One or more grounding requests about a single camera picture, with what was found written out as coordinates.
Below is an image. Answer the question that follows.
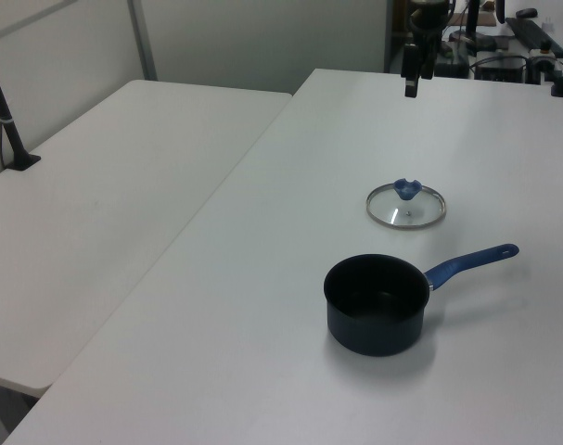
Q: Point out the white folding side table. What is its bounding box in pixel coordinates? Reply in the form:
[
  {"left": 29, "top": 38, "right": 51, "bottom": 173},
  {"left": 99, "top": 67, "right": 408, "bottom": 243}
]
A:
[{"left": 0, "top": 79, "right": 295, "bottom": 391}]

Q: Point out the dark saucepan with blue handle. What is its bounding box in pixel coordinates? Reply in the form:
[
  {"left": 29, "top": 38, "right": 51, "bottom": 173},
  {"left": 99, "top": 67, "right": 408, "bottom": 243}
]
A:
[{"left": 323, "top": 243, "right": 520, "bottom": 358}]

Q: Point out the black electronics box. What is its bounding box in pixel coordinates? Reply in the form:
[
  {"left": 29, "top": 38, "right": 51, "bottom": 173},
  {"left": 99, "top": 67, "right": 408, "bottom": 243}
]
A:
[{"left": 474, "top": 55, "right": 529, "bottom": 83}]

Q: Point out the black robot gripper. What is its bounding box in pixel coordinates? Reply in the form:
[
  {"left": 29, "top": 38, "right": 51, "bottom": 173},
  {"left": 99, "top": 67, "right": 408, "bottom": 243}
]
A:
[{"left": 400, "top": 7, "right": 445, "bottom": 99}]

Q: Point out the black computer keyboard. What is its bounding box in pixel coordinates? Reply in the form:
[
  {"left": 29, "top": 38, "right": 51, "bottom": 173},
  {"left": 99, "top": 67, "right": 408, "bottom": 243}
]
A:
[{"left": 505, "top": 17, "right": 563, "bottom": 49}]

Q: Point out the black monitor stand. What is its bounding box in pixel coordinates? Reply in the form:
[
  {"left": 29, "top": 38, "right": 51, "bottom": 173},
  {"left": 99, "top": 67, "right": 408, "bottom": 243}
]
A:
[{"left": 449, "top": 0, "right": 497, "bottom": 53}]

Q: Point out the glass lid with blue knob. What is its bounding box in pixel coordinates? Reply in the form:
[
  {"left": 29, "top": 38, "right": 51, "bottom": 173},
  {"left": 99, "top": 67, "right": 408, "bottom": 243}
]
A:
[{"left": 365, "top": 177, "right": 448, "bottom": 231}]

